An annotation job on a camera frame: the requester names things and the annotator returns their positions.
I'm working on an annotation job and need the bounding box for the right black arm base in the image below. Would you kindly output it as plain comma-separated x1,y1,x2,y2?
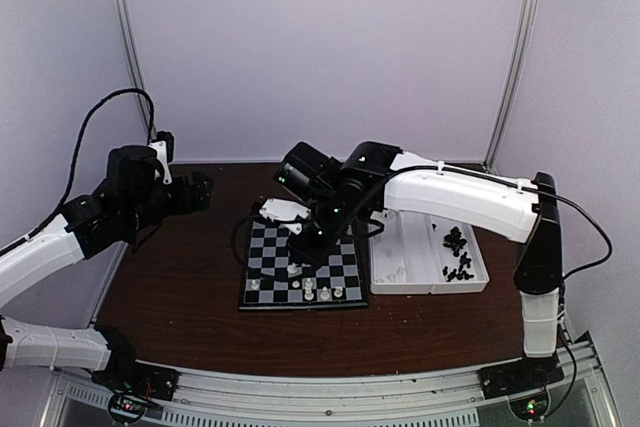
477,346,565,400

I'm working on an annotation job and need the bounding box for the black cable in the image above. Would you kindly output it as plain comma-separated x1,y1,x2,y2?
19,88,157,256
232,161,614,398

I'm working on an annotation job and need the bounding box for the controller board with leds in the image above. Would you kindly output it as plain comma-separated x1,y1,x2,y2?
509,393,550,422
107,393,148,423

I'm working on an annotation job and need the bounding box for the black grey chess board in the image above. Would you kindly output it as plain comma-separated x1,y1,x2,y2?
238,223,369,311

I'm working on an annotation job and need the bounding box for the right aluminium frame post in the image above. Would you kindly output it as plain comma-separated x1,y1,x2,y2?
483,0,539,173

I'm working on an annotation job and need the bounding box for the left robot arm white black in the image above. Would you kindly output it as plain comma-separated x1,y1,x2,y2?
1,141,214,391

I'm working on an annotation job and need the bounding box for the black chess pieces pile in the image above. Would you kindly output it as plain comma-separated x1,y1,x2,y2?
431,222,467,257
442,252,475,282

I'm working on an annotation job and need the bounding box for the black chess pieces upper pile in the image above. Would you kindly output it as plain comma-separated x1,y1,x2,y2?
431,222,467,257

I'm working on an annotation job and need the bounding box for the left controller board with LEDs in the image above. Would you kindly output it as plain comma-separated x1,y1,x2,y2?
107,393,148,423

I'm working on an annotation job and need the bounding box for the right black cable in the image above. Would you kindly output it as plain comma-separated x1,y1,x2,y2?
232,161,614,398

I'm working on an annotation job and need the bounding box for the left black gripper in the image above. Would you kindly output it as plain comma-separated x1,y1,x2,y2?
125,169,213,235

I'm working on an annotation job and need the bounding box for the white queen chess piece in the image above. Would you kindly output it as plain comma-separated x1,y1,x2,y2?
303,284,315,302

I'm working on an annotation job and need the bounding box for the aluminium front rail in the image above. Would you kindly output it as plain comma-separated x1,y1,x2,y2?
44,341,616,427

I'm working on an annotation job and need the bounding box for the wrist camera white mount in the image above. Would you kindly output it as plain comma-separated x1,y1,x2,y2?
149,131,175,185
250,198,311,236

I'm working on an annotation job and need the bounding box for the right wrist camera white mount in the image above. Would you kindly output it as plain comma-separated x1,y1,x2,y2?
250,198,311,236

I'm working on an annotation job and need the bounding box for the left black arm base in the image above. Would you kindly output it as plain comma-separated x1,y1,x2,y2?
91,349,180,401

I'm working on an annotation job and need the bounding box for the aluminium frame post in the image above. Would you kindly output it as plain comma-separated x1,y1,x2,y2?
483,0,539,173
103,0,161,138

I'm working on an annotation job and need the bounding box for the white chess pieces lower pile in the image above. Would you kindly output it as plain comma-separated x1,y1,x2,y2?
383,266,407,283

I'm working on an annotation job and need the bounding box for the white divided plastic tray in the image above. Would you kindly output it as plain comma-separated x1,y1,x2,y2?
369,211,489,295

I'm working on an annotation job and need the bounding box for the left aluminium frame post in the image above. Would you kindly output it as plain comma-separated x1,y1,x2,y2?
103,0,161,138

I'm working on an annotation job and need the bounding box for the left black cable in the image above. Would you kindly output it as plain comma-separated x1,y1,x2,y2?
19,88,157,256

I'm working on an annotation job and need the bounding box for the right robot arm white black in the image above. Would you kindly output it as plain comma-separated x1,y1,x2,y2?
260,141,562,389

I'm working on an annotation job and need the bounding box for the right controller board with LEDs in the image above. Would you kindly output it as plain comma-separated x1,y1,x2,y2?
509,393,550,422

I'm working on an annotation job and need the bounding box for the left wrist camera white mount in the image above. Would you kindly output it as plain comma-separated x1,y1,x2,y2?
149,131,175,185

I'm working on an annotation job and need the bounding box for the black chess pieces lower pile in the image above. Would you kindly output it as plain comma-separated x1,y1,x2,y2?
442,252,475,282

